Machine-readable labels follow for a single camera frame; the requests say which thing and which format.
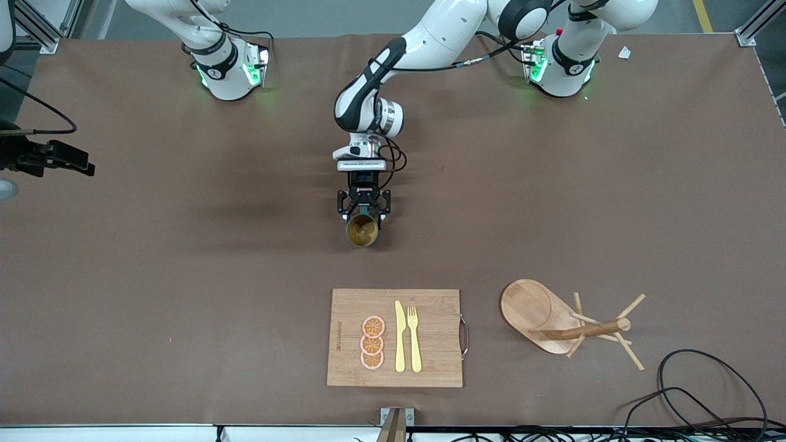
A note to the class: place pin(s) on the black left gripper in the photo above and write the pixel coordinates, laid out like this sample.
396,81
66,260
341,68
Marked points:
363,182

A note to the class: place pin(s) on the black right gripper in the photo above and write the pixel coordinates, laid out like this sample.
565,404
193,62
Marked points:
18,156

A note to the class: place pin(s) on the dark green ribbed cup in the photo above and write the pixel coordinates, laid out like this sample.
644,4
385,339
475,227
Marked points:
363,232

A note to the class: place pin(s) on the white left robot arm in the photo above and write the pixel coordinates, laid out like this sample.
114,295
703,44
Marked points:
442,37

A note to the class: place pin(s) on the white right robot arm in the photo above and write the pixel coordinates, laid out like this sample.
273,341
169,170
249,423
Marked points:
221,73

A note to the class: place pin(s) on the wooden cup rack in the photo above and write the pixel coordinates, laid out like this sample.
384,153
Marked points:
522,310

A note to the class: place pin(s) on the toy orange slice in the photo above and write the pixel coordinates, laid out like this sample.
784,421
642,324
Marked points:
373,326

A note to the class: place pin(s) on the yellow plastic knife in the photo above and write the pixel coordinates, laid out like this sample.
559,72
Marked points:
400,344

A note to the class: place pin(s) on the bamboo cutting board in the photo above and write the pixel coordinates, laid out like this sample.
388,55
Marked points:
430,337

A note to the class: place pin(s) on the yellow plastic fork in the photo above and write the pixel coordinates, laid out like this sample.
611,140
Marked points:
415,350

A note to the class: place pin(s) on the brown table mat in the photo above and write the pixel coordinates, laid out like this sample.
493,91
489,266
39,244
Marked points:
184,276

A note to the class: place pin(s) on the brown bar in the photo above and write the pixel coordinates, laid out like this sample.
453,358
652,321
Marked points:
393,426

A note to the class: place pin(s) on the white paper scrap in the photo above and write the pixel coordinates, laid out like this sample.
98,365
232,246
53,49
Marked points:
624,53

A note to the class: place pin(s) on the aluminium frame profile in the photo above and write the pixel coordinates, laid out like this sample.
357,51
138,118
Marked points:
43,31
758,24

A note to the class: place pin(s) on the grey metal bracket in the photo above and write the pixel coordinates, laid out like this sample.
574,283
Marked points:
410,416

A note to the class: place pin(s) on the white table edge rail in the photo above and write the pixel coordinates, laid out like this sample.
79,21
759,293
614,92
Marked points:
123,434

